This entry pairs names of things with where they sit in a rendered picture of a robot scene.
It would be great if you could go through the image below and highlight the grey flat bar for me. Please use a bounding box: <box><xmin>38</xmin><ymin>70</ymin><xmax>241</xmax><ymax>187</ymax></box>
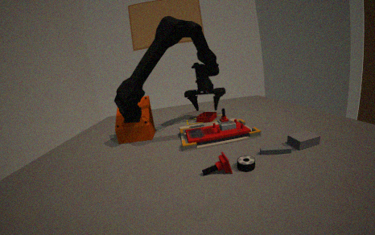
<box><xmin>260</xmin><ymin>146</ymin><xmax>292</xmax><ymax>155</ymax></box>

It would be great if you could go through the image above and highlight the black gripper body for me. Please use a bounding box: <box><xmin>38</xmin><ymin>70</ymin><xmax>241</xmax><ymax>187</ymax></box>
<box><xmin>184</xmin><ymin>76</ymin><xmax>226</xmax><ymax>97</ymax></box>

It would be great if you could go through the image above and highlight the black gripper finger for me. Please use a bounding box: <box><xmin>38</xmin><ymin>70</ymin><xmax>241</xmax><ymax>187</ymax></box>
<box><xmin>188</xmin><ymin>96</ymin><xmax>199</xmax><ymax>111</ymax></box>
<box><xmin>213</xmin><ymin>95</ymin><xmax>223</xmax><ymax>110</ymax></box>

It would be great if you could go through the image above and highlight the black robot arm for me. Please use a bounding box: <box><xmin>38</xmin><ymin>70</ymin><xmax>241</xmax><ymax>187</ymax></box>
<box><xmin>114</xmin><ymin>16</ymin><xmax>219</xmax><ymax>123</ymax></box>

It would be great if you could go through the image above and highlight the black toy car wheel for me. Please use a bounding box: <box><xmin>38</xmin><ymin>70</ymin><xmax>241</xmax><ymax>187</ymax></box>
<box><xmin>237</xmin><ymin>155</ymin><xmax>255</xmax><ymax>172</ymax></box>

